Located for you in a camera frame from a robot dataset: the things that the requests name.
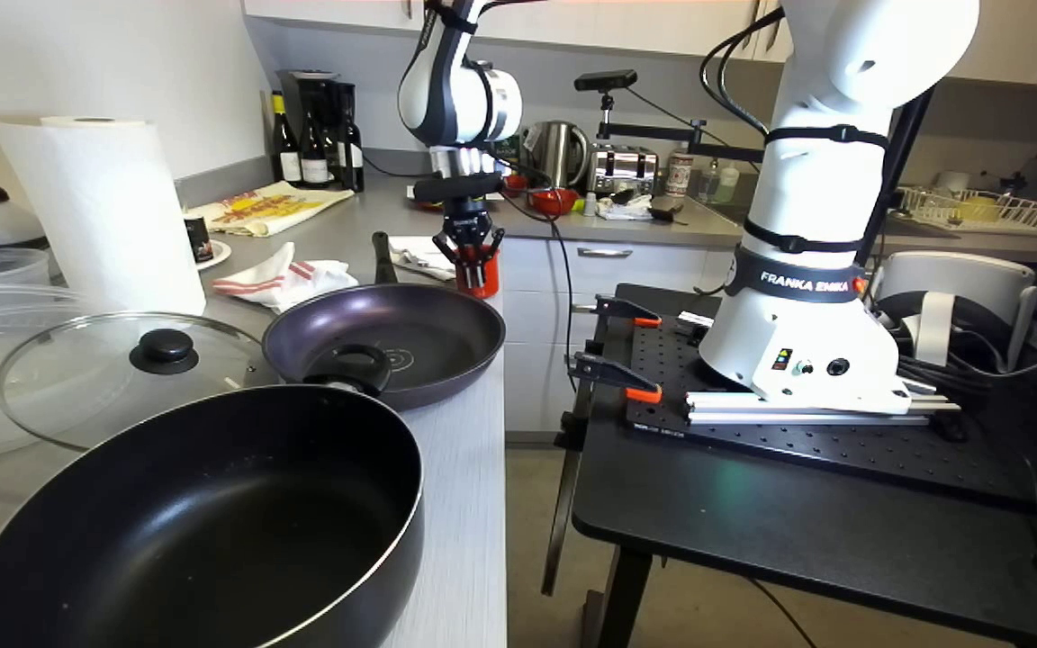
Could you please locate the white plate with spices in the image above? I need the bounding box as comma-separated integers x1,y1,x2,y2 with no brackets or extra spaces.
184,218,229,270

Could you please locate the red striped dish towel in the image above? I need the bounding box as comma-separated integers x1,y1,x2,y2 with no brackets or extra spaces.
214,244,355,312

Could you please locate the dish drying rack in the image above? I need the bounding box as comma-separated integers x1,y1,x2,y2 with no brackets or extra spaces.
899,184,1037,239

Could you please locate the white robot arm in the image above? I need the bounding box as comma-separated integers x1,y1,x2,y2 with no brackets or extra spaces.
397,0,978,416

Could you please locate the purple frying pan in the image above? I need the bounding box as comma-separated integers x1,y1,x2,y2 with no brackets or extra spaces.
264,232,507,411

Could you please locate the orange handled clamp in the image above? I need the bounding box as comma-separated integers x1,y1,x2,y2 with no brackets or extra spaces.
573,353,666,408
594,296,666,328

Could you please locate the orange cup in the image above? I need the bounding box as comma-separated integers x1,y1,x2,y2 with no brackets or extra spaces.
457,258,501,300

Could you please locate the black coffee machine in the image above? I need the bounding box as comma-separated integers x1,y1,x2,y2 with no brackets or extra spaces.
281,69,363,190

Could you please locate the white paper towel roll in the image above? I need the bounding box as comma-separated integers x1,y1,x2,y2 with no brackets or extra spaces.
0,118,207,312

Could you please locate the dark wine bottle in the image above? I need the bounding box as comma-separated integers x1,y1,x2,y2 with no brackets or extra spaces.
269,90,303,184

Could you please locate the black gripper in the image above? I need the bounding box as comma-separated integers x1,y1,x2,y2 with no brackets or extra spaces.
411,173,504,288

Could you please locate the yellow printed tea towel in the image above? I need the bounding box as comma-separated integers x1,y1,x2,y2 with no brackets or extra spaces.
192,184,351,239

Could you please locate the black perforated robot table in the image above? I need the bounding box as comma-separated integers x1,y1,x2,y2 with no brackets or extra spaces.
541,280,1037,648

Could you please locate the red bowl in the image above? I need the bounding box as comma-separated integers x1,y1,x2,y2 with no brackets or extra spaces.
526,188,576,220

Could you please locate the glass pan lid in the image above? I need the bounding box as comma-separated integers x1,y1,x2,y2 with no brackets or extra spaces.
0,312,274,450

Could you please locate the white folded cloth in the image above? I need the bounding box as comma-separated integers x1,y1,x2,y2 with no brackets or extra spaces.
388,239,455,280

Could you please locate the black deep pan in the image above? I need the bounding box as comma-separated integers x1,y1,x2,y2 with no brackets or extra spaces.
0,386,425,648

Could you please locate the steel electric kettle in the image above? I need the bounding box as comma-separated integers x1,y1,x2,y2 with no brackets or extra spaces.
521,118,589,188

